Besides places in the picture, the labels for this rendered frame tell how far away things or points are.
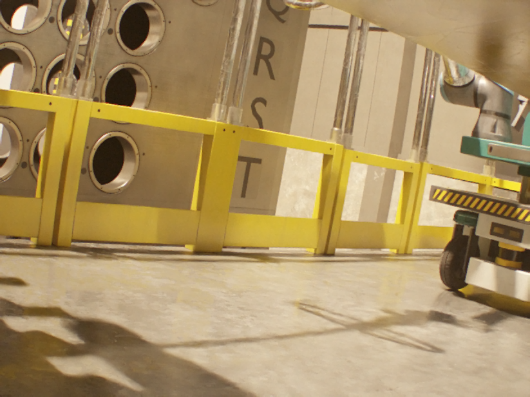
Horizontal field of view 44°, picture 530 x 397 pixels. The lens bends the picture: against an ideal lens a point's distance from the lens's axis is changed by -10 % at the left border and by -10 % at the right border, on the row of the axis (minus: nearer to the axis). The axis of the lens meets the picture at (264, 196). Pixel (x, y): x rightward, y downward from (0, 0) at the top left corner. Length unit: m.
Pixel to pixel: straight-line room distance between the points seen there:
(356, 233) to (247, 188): 0.85
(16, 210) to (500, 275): 1.37
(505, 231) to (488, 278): 0.15
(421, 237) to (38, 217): 1.79
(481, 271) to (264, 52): 1.70
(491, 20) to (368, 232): 2.48
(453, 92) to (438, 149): 6.92
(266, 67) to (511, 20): 3.12
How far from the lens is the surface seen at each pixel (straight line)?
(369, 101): 10.03
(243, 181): 3.38
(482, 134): 2.32
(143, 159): 3.01
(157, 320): 1.36
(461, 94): 2.38
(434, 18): 0.33
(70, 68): 1.85
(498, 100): 2.34
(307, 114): 10.74
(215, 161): 2.16
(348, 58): 2.57
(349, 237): 2.68
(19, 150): 2.70
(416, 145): 2.97
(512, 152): 2.23
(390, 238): 2.90
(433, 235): 3.18
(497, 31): 0.32
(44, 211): 1.86
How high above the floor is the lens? 0.37
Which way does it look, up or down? 5 degrees down
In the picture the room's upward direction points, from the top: 10 degrees clockwise
